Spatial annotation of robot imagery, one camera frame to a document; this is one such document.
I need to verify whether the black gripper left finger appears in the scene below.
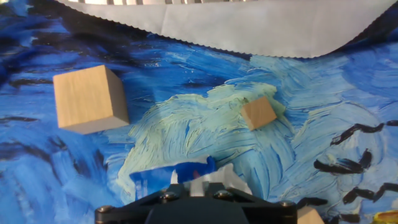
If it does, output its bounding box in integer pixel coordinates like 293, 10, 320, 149
95, 183, 192, 224

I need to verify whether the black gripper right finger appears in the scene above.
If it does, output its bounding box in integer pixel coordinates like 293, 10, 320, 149
201, 182, 298, 224

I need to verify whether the white paper napkin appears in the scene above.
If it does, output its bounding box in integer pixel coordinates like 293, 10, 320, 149
170, 163, 253, 197

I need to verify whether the blue tissue pack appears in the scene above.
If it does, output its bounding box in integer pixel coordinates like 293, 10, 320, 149
129, 155, 218, 202

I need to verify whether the small wooden cube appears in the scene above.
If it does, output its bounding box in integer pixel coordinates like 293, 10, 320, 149
297, 205, 326, 224
240, 95, 277, 131

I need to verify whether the large wooden cube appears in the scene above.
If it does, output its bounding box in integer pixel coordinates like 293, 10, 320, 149
52, 64, 130, 135

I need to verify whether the Van Gogh print tablecloth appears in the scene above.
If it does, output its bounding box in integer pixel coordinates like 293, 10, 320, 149
0, 0, 398, 224

